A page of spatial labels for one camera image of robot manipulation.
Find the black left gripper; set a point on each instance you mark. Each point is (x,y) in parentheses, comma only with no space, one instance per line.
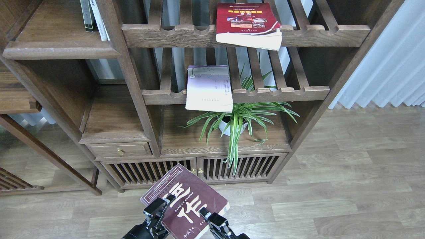
(152,227)

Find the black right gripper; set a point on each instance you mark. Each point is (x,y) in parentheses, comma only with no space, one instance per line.
(219,226)

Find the maroon book white characters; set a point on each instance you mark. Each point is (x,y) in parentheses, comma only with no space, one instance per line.
(182,218)

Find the red textbook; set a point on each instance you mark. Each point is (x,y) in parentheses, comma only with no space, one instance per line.
(249,25)

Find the left slatted cabinet door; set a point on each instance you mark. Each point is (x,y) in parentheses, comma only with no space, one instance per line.
(143,173)

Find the slatted cabinet door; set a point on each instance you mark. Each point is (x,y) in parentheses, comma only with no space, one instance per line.
(143,173)
(249,168)

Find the right slatted cabinet door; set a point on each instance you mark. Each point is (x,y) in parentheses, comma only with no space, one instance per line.
(249,168)

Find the small wooden drawer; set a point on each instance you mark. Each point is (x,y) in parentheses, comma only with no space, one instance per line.
(108,150)

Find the white plant pot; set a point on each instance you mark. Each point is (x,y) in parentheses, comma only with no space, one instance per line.
(227,130)

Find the green spider plant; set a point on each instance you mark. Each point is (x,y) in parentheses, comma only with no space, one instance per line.
(250,112)

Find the dark wooden bookshelf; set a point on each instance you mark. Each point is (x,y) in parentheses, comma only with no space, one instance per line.
(130,89)

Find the pale purple white book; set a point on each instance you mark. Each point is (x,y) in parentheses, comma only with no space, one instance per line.
(209,89)

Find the wooden side rack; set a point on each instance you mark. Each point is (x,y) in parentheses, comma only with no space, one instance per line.
(42,159)

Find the white upright book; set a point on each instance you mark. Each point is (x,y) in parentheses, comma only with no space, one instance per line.
(100,24)

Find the dark green upright book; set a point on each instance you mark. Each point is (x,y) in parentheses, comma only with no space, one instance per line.
(88,15)

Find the white pleated curtain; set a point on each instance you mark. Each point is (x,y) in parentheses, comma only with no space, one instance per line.
(393,72)

